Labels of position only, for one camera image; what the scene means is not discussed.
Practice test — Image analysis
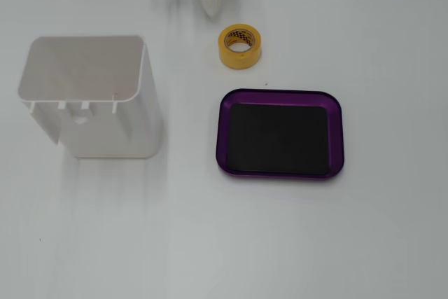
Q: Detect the yellow masking tape roll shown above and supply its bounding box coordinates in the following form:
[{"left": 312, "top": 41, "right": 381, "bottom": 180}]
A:
[{"left": 218, "top": 23, "right": 263, "bottom": 70}]

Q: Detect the white plastic open-top box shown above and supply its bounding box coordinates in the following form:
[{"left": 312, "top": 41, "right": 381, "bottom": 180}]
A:
[{"left": 17, "top": 34, "right": 164, "bottom": 159}]

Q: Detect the black tray pad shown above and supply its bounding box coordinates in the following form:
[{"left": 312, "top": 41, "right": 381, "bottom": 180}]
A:
[{"left": 225, "top": 102, "right": 332, "bottom": 176}]

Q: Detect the purple metal parts tray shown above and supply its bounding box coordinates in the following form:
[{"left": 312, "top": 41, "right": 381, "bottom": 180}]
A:
[{"left": 215, "top": 88, "right": 346, "bottom": 181}]

